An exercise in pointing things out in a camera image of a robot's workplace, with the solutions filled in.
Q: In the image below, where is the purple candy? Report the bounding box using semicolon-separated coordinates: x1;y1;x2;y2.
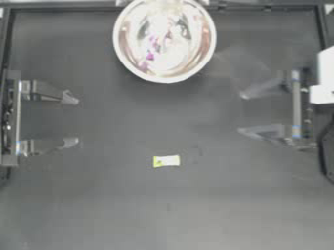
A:
142;50;156;63

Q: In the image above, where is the steel bowl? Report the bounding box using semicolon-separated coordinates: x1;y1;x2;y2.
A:
110;0;217;85

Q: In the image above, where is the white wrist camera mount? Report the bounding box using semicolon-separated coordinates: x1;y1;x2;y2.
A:
307;45;334;105

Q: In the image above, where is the green candy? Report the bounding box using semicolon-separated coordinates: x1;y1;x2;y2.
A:
150;154;181;169

